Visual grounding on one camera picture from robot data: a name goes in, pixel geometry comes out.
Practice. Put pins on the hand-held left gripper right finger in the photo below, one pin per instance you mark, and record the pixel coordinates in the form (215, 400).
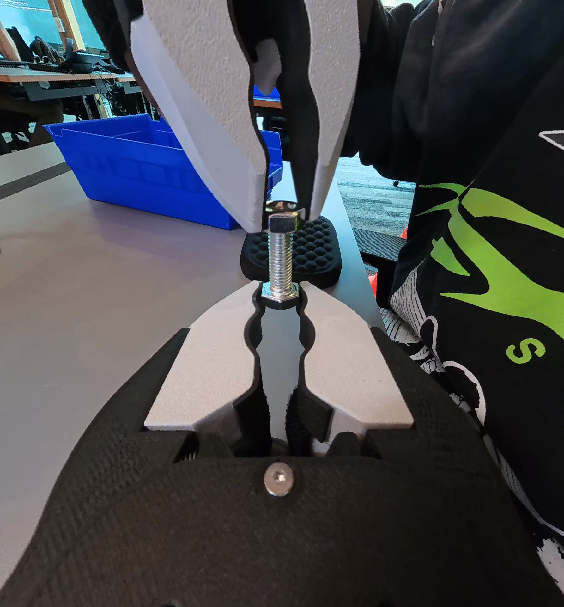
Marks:
(357, 370)

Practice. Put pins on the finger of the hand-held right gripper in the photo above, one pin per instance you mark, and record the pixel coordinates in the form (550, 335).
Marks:
(334, 71)
(206, 95)

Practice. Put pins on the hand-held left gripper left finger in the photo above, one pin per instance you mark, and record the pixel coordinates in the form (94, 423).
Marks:
(201, 370)

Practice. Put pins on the blue plastic bin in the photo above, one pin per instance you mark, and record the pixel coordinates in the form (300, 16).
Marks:
(135, 170)
(273, 92)

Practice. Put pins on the large steel bolt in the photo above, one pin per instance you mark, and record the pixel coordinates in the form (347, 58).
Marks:
(280, 258)

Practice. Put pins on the large steel hex nut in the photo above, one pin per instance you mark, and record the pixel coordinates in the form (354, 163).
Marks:
(285, 222)

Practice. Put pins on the person's right forearm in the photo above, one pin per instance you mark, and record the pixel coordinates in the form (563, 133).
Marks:
(386, 95)

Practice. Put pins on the wooden office table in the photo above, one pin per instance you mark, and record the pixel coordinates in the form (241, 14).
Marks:
(35, 75)
(267, 103)

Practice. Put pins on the black foam pad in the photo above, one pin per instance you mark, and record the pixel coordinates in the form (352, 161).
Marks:
(315, 251)

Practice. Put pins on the person's black printed shirt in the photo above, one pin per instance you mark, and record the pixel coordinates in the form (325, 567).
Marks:
(500, 237)

